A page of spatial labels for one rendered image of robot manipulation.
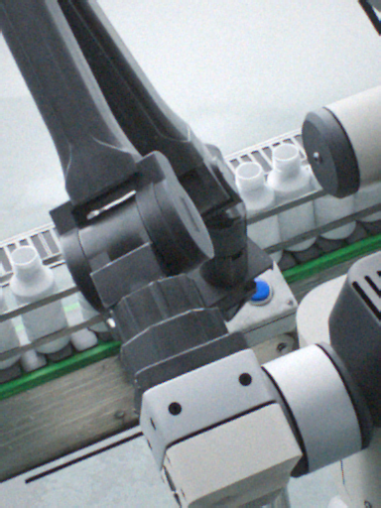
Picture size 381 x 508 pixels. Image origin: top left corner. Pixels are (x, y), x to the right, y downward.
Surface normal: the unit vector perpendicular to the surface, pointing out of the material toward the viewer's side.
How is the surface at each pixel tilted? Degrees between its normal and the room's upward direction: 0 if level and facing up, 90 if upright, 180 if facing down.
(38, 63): 43
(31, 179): 0
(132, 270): 37
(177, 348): 30
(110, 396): 90
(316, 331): 0
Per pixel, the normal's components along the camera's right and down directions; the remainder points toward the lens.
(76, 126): -0.26, -0.05
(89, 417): 0.37, 0.59
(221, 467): 0.06, -0.33
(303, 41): -0.14, -0.72
